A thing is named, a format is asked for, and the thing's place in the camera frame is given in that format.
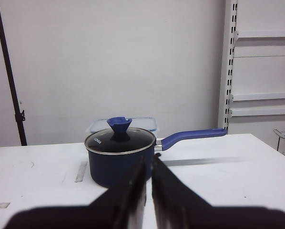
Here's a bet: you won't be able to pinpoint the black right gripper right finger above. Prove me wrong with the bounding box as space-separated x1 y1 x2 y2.
152 153 285 229

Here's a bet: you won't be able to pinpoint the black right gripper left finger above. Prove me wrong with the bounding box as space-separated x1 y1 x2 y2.
5 157 146 229

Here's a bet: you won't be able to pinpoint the blue saucepan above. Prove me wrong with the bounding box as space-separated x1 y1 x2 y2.
87 128 227 188

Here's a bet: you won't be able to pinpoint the tape strip beside pot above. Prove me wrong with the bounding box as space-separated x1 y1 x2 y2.
74 161 87 183

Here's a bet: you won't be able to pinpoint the glass pot lid blue knob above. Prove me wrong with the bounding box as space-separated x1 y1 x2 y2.
84 117 156 155

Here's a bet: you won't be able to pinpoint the clear plastic food container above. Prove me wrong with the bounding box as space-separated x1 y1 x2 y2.
86 117 158 135

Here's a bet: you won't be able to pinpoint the black tripod pole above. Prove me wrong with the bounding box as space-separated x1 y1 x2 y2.
0 12 27 146

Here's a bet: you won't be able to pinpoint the white shelf boards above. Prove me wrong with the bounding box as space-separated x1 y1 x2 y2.
229 31 285 117

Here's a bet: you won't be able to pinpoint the white slotted shelf upright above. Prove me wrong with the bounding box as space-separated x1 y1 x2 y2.
218 0 238 130

